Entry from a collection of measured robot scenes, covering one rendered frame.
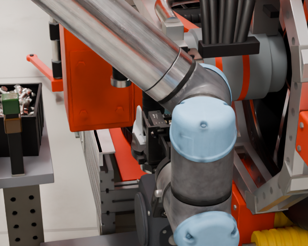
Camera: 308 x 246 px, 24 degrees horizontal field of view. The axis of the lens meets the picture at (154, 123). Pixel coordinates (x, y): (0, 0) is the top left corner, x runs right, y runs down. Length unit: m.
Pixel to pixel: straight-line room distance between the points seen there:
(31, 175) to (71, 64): 0.29
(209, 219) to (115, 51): 0.24
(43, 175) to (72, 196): 0.72
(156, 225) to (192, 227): 0.88
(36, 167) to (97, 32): 0.94
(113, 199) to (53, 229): 0.36
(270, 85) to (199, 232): 0.54
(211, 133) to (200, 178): 0.06
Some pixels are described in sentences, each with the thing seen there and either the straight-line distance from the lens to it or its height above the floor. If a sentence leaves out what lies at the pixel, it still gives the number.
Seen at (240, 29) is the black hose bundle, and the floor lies 1.00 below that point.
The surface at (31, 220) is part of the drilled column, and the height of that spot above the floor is 0.18.
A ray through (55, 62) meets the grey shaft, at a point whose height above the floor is 0.19.
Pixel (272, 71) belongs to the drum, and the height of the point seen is 0.86.
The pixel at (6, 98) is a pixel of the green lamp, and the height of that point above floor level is 0.66.
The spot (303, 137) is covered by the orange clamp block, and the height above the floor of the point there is 0.85.
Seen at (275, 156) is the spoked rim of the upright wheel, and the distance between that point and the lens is 1.51.
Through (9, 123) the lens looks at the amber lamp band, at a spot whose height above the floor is 0.60.
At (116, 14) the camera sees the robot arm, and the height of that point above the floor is 1.08.
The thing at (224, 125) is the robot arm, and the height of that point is 1.00.
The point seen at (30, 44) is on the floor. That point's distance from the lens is 3.76.
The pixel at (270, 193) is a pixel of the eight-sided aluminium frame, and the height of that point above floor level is 0.68.
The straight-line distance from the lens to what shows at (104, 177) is 1.98.
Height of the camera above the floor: 1.38
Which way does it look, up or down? 28 degrees down
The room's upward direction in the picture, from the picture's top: straight up
